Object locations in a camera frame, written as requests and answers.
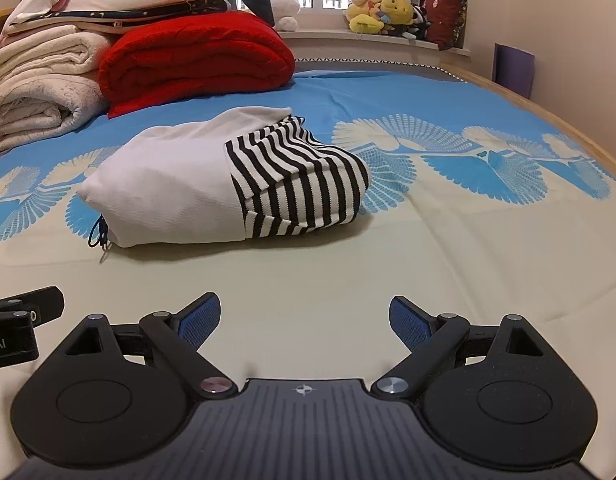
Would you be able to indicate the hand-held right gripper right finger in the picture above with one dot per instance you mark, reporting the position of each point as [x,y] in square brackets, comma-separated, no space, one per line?
[410,322]

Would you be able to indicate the purple board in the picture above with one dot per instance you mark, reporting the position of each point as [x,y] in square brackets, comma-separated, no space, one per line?
[515,70]

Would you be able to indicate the red folded blanket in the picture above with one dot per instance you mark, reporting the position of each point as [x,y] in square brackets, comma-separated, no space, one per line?
[198,60]

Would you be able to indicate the black white striped plush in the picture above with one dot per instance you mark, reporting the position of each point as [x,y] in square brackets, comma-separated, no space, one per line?
[420,20]

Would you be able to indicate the dark red cushion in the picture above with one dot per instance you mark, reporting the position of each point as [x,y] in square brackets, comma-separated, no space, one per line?
[445,15]

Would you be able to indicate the black white striped garment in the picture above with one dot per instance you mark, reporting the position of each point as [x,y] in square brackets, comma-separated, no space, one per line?
[298,185]

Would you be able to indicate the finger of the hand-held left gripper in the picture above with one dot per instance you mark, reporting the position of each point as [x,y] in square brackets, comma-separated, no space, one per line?
[38,305]

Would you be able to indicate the cream folded quilt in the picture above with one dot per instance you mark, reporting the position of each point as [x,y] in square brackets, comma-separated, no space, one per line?
[38,95]

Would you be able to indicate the wooden bed frame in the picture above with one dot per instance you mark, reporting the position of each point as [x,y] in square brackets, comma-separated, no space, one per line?
[562,120]

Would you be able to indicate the white window sill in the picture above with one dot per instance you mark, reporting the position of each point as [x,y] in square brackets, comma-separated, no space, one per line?
[338,42]

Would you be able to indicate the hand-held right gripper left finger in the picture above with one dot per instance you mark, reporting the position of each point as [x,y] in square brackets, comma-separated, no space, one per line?
[200,320]

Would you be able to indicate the black window railing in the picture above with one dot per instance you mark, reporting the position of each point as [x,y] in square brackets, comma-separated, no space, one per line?
[338,0]

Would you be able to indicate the yellow plush toy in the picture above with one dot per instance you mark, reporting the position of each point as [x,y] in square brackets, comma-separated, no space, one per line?
[365,22]
[397,7]

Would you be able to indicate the white plush toy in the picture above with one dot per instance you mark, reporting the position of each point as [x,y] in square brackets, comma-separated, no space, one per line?
[285,7]

